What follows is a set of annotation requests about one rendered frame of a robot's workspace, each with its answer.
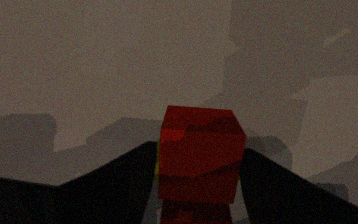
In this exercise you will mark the yellow cube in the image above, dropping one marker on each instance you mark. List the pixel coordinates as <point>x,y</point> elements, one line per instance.
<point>155,177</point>

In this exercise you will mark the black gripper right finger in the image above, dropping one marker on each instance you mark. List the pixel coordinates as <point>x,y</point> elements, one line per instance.
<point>274,195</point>

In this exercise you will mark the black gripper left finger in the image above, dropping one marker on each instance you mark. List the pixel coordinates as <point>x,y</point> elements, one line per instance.
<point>114,193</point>

